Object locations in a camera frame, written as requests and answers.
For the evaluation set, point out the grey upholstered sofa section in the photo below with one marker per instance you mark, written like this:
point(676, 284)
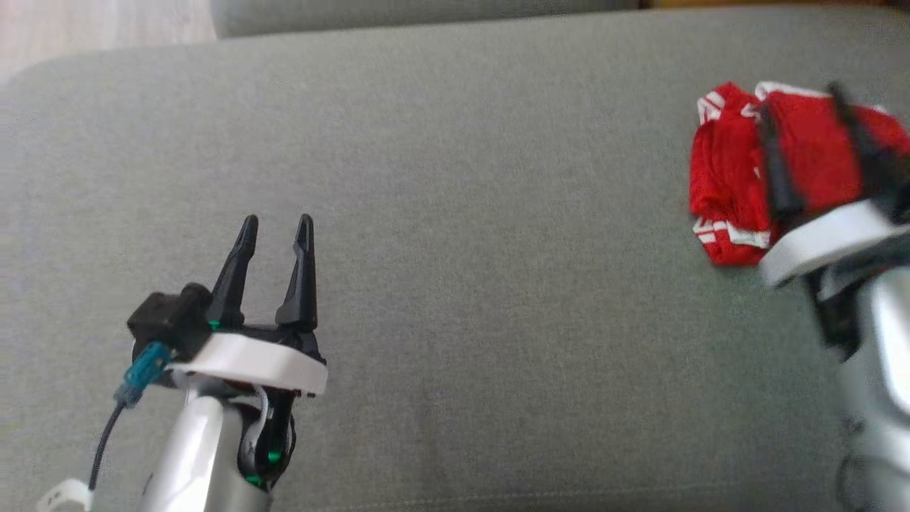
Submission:
point(426, 14)

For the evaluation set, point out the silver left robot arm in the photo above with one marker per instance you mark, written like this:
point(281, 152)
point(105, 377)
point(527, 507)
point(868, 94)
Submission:
point(192, 462)

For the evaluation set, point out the red shorts with white trim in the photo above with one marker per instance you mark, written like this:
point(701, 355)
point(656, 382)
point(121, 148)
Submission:
point(725, 178)

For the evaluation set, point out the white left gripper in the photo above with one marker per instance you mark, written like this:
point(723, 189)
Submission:
point(256, 363)

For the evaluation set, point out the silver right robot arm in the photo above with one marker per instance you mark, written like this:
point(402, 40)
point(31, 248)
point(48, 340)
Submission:
point(881, 370)

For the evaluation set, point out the grey fabric sofa seat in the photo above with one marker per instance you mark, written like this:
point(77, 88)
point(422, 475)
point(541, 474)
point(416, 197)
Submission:
point(462, 249)

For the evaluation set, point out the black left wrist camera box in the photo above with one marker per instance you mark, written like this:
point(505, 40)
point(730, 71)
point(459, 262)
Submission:
point(167, 316)

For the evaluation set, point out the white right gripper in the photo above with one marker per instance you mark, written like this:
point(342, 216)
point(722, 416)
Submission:
point(825, 238)

